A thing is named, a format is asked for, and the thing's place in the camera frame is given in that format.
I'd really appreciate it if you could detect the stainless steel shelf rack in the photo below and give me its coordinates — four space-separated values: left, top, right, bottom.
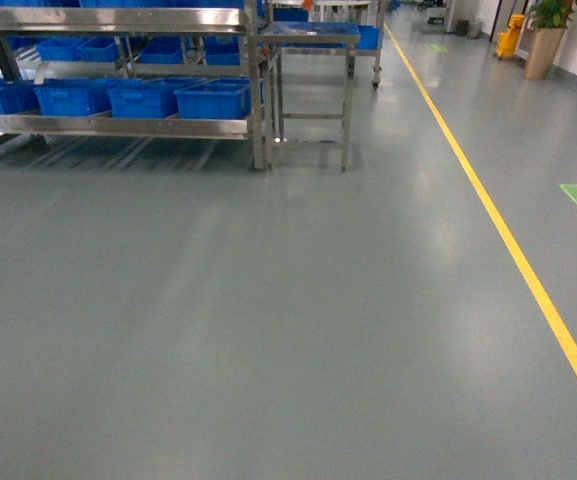
0 1 270 169

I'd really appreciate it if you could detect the small stainless steel table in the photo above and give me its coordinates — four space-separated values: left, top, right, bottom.
256 21 360 172

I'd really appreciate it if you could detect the yellow mop bucket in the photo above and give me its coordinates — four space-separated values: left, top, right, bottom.
494 14 525 60

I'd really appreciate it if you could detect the green potted plant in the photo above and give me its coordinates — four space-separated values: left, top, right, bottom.
524 0 577 80

